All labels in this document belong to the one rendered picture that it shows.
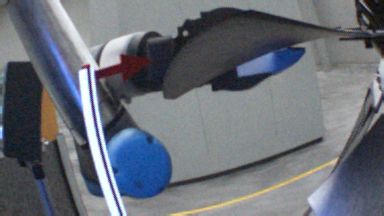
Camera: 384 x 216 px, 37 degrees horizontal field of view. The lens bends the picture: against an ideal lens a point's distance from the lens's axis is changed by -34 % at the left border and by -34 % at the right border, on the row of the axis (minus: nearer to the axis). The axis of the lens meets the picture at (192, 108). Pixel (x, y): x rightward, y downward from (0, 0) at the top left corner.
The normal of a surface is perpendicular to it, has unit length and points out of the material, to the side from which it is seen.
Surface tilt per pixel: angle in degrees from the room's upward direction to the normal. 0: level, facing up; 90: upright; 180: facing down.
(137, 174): 90
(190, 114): 90
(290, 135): 90
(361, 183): 55
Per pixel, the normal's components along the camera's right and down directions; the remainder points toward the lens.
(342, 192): -0.52, -0.43
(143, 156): 0.37, 0.01
